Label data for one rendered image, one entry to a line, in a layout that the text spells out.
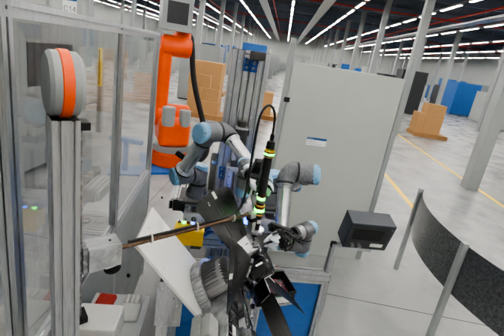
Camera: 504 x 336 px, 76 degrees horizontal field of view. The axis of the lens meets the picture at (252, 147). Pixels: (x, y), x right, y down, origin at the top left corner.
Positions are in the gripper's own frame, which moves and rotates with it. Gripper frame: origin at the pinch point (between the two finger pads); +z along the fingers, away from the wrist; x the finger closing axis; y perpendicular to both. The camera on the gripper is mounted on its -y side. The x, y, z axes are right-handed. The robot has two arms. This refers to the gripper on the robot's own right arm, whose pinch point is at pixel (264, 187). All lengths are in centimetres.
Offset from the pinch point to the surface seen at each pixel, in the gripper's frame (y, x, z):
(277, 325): 42, -4, 27
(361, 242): 41, -71, -22
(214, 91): 65, -103, -803
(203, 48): -44, -89, -1077
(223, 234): 19.5, 14.6, 2.9
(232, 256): 11.6, 17.0, 28.5
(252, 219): 13.2, 3.4, 1.9
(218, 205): 10.0, 16.9, -3.8
